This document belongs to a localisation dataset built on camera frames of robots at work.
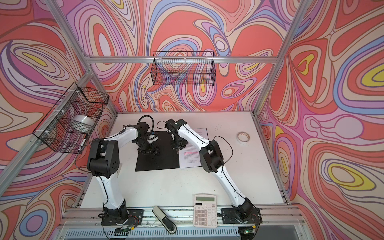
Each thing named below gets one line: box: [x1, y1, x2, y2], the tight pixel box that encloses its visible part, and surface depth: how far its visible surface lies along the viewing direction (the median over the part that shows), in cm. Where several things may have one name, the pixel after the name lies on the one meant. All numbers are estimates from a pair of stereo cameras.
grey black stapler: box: [152, 205, 177, 235], surface depth 73 cm
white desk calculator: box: [193, 193, 218, 228], surface depth 75 cm
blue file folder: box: [135, 130, 180, 172], surface depth 92 cm
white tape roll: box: [236, 131, 251, 145], surface depth 106 cm
